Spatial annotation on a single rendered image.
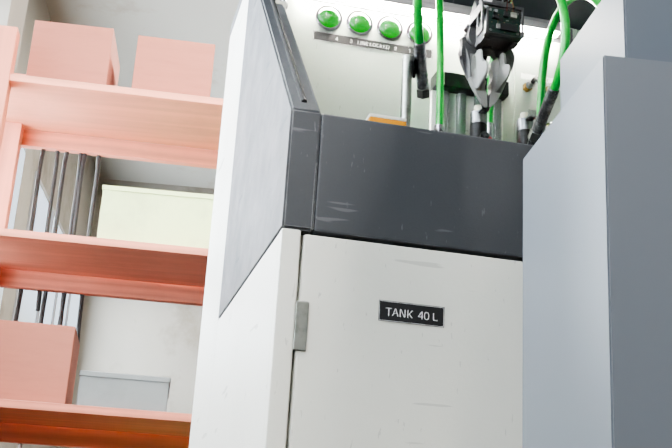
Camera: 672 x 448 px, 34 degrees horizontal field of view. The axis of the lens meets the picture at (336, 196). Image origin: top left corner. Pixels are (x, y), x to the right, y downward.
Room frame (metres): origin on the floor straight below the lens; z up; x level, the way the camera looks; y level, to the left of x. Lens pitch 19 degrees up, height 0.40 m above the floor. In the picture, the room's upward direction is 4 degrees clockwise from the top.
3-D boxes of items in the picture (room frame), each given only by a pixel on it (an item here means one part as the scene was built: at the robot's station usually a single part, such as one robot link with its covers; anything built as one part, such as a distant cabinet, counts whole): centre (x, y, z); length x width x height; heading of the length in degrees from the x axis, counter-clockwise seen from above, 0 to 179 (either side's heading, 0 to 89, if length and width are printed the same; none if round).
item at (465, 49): (1.57, -0.21, 1.19); 0.05 x 0.02 x 0.09; 103
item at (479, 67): (1.55, -0.22, 1.14); 0.06 x 0.03 x 0.09; 13
